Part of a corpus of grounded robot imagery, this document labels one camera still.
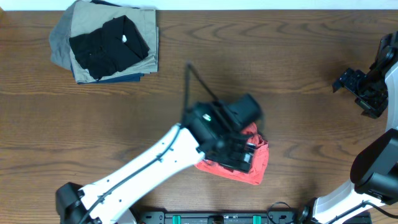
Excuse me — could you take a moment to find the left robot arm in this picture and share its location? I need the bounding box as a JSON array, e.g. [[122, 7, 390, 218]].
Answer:
[[55, 94, 262, 223]]

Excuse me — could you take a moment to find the black folded garment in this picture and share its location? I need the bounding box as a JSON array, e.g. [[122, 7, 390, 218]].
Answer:
[[69, 16, 149, 80]]

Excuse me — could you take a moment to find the left black cable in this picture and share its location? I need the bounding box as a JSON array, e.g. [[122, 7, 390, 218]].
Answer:
[[77, 62, 224, 224]]

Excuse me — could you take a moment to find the red t-shirt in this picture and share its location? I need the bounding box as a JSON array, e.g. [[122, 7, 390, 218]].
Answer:
[[194, 121, 270, 186]]

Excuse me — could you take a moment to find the grey folded garment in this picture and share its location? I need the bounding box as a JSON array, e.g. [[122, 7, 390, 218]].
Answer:
[[49, 1, 78, 71]]

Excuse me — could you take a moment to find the navy folded garment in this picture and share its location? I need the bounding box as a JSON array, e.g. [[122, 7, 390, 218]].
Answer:
[[77, 66, 144, 84]]

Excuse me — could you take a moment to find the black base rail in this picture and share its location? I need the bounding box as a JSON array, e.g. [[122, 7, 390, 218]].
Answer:
[[136, 208, 373, 224]]

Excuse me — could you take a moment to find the beige folded garment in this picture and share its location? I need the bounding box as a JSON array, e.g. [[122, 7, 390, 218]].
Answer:
[[70, 1, 159, 82]]

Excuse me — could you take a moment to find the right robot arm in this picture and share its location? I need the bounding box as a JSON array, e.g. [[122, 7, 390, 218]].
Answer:
[[295, 32, 397, 223]]

